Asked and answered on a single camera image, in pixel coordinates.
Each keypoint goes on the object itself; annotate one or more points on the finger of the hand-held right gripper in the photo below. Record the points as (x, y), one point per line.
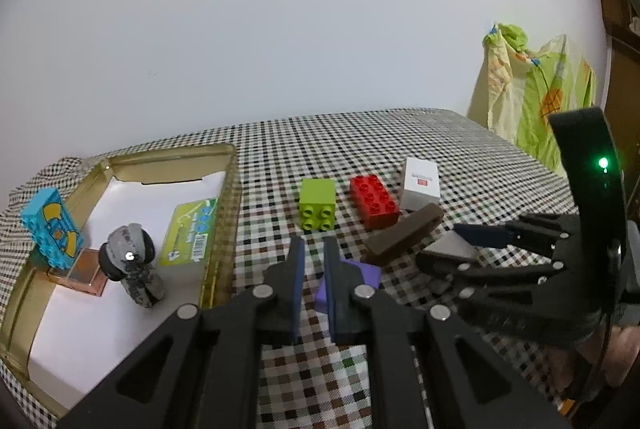
(500, 284)
(482, 235)

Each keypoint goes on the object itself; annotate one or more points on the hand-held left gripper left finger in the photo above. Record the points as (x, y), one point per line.
(295, 281)

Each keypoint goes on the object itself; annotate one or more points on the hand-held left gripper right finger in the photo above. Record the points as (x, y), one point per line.
(335, 291)

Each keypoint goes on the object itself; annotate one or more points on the small white block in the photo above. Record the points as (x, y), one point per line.
(456, 248)

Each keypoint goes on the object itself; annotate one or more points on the purple block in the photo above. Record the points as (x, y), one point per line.
(369, 274)

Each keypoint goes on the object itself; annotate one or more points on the white box with red label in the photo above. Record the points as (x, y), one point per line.
(421, 184)

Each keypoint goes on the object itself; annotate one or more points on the brown rectangular block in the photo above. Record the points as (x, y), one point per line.
(400, 234)

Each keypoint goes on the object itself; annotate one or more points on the green toy brick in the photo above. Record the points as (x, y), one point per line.
(316, 201)

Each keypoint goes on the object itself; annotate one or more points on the gold metal tin tray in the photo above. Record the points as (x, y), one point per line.
(220, 234)

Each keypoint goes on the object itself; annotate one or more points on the red toy brick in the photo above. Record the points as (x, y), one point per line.
(374, 201)

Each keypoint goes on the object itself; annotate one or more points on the clear box with green label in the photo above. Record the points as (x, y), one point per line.
(190, 231)

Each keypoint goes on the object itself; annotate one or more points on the black and grey object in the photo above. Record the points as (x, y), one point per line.
(131, 264)

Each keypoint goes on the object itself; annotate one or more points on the rose gold compact case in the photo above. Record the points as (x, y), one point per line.
(82, 279)

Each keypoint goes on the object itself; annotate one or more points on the blue toy brick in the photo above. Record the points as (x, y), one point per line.
(50, 226)

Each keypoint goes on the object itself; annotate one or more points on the person's right hand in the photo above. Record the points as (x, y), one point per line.
(627, 339)

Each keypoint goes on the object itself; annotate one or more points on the green and yellow printed cloth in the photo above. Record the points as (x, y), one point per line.
(530, 99)

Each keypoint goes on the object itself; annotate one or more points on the checkered tablecloth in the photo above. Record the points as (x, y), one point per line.
(325, 144)

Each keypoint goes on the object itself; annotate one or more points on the brown wooden cabinet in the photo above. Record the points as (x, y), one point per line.
(622, 59)

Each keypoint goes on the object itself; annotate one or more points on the white paper lining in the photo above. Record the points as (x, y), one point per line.
(100, 339)

